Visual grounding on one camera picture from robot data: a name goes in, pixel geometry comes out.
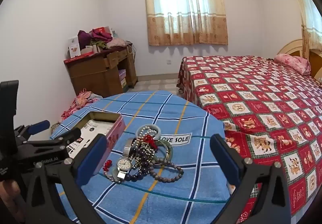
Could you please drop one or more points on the white printed leaflet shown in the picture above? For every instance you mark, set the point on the white printed leaflet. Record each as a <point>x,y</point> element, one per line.
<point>98,127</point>

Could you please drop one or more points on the wooden bed headboard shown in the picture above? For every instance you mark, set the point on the wooden bed headboard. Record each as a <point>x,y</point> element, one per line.
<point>291,46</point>

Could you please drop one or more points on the green jade bangle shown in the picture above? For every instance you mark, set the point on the green jade bangle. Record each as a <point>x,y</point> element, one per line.
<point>169,149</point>

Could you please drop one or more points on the stack of small boxes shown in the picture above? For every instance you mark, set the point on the stack of small boxes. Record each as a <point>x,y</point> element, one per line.
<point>122,78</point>

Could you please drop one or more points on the red flat box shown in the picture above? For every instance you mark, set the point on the red flat box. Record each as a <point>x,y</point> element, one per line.
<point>78,58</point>

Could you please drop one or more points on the silver metal watch band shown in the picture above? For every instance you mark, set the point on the silver metal watch band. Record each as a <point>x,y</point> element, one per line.
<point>124,163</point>

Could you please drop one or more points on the jade pendant with red beads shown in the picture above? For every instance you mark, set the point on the jade pendant with red beads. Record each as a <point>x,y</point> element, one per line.
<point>108,165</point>

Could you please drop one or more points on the pile of clothes on desk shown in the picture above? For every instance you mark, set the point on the pile of clothes on desk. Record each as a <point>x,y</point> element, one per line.
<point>100,38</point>

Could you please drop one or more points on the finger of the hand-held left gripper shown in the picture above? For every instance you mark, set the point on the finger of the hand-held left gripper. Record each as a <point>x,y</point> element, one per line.
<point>39,126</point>
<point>68,137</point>

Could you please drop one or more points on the blue plaid cloth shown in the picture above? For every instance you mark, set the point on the blue plaid cloth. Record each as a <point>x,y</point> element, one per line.
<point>161,204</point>

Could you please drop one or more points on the beige patterned window curtain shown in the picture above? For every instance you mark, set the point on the beige patterned window curtain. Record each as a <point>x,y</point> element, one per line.
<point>186,12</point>
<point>307,12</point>

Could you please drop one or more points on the metal tin box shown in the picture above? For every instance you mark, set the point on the metal tin box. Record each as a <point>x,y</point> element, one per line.
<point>118,128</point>

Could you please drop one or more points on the pile of clothes on floor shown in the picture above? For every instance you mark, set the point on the pile of clothes on floor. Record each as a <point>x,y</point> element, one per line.
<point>80,103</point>

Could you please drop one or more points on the person's left hand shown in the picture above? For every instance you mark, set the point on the person's left hand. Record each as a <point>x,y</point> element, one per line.
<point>10,204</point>

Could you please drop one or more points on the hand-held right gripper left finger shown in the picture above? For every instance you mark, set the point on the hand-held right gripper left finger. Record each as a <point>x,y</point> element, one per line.
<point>91,158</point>

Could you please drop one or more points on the pink pillow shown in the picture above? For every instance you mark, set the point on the pink pillow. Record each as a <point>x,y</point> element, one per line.
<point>293,62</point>

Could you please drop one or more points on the pale jade bangle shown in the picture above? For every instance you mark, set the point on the pale jade bangle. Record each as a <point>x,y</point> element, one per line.
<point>151,126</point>

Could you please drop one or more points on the white upright box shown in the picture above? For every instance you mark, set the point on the white upright box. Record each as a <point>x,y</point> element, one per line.
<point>73,46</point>

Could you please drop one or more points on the red carton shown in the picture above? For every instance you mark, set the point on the red carton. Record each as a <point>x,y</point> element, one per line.
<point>100,29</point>

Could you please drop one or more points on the bed with red quilt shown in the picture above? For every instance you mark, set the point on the bed with red quilt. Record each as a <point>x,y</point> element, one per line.
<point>264,103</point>

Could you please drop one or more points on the red knot charm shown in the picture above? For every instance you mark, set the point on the red knot charm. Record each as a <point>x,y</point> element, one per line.
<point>150,139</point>

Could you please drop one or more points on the brown wooden desk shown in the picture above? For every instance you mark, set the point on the brown wooden desk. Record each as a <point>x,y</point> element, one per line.
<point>93,73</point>

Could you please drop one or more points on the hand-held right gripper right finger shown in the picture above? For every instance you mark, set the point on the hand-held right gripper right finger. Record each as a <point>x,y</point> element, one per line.
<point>224,161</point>

